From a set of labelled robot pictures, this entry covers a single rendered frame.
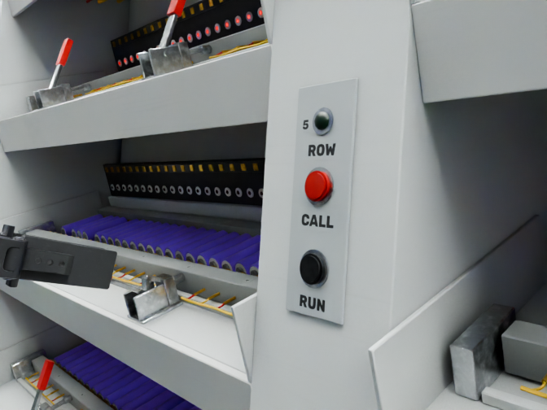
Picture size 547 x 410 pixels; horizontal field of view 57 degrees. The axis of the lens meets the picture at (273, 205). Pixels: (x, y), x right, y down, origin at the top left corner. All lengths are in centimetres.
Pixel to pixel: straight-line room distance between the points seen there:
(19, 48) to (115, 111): 41
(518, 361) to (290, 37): 21
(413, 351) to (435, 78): 13
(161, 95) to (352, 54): 20
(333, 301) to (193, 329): 17
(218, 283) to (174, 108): 14
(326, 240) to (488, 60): 11
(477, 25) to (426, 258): 11
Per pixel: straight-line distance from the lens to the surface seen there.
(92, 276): 41
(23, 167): 87
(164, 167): 70
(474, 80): 24
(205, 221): 62
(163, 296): 45
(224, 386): 35
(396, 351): 25
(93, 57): 93
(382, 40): 26
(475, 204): 30
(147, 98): 44
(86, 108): 55
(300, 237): 27
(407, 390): 26
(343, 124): 26
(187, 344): 38
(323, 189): 26
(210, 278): 43
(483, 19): 24
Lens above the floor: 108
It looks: level
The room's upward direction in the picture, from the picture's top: 3 degrees clockwise
